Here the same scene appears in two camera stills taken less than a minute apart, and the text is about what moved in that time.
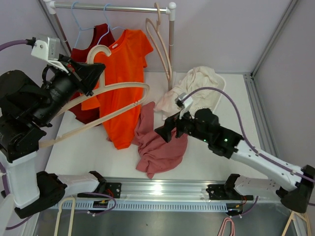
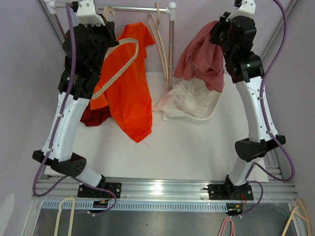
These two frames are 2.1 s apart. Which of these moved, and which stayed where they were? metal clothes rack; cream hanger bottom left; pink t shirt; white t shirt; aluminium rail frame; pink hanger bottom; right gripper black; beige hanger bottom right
Moved: right gripper black; pink t shirt
Stayed: beige hanger bottom right; pink hanger bottom; white t shirt; aluminium rail frame; metal clothes rack; cream hanger bottom left
